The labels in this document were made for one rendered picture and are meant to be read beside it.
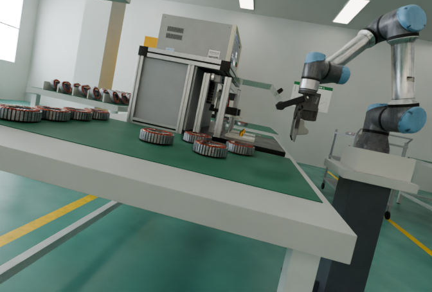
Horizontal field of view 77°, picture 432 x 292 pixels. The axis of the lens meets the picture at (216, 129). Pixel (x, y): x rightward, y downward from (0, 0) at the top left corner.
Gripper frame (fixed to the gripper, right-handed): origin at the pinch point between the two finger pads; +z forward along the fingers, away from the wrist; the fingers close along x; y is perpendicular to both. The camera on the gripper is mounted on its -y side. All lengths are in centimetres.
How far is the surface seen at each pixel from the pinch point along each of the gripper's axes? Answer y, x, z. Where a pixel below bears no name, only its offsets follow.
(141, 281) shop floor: -54, 6, 84
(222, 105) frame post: -32.1, 8.1, -7.7
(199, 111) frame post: -42.2, 8.1, -2.6
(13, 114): -81, -49, 7
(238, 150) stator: -19.6, -16.6, 7.6
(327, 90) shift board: 131, 560, -98
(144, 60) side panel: -73, 7, -21
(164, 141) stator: -43, -33, 8
